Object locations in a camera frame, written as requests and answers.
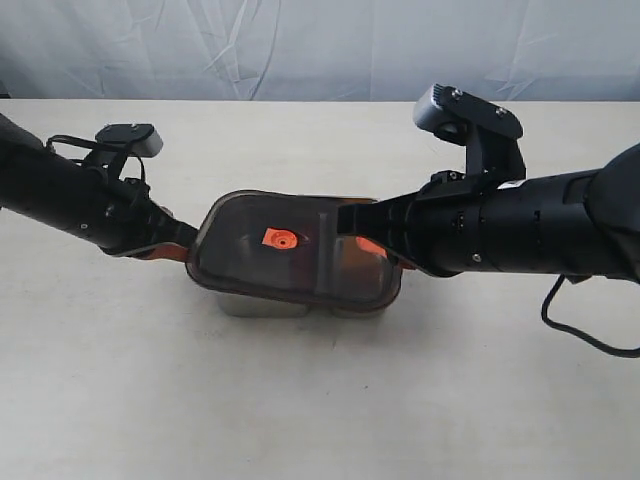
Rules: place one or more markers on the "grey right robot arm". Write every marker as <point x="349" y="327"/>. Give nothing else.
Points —
<point x="579" y="224"/>

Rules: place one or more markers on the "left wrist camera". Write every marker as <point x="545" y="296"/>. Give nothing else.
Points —
<point x="112" y="146"/>

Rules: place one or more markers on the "white backdrop cloth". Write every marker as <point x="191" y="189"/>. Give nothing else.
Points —
<point x="319" y="50"/>

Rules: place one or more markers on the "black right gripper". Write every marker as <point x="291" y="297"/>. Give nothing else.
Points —
<point x="437" y="230"/>

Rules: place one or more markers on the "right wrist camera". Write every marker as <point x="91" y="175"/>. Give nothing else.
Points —
<point x="488" y="132"/>

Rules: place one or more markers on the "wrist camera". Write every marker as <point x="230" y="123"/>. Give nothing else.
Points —
<point x="488" y="132"/>
<point x="112" y="146"/>

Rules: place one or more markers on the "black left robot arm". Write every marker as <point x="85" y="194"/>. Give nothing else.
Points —
<point x="35" y="182"/>

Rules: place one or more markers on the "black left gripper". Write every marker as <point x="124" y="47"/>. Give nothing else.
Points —
<point x="120" y="218"/>

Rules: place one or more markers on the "steel two-compartment lunch box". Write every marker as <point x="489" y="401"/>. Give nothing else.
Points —
<point x="241" y="306"/>

